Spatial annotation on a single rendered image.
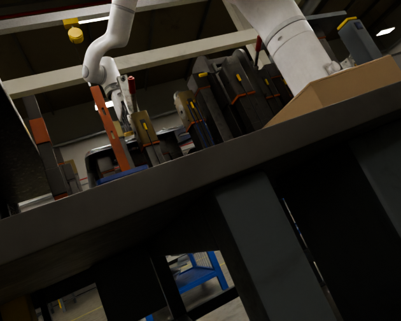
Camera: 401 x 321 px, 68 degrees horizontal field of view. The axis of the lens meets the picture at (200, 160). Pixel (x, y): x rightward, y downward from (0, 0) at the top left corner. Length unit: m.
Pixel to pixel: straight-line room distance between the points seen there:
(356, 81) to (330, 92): 0.08
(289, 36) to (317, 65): 0.10
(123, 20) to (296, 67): 0.72
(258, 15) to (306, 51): 0.17
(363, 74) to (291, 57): 0.17
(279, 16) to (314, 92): 0.27
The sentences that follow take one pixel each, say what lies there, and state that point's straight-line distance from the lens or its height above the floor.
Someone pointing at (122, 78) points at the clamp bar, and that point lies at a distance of 1.11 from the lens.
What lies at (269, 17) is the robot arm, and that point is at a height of 1.04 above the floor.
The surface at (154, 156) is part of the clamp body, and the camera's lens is 0.98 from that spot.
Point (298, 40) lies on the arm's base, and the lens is 0.84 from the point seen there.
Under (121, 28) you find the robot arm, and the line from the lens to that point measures 1.28.
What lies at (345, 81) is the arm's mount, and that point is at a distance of 0.75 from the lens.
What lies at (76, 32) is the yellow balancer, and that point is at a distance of 3.81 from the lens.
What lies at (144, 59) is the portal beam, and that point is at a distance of 5.06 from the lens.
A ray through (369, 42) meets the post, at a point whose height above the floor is 1.02.
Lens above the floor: 0.62
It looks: 12 degrees up
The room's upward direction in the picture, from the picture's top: 24 degrees counter-clockwise
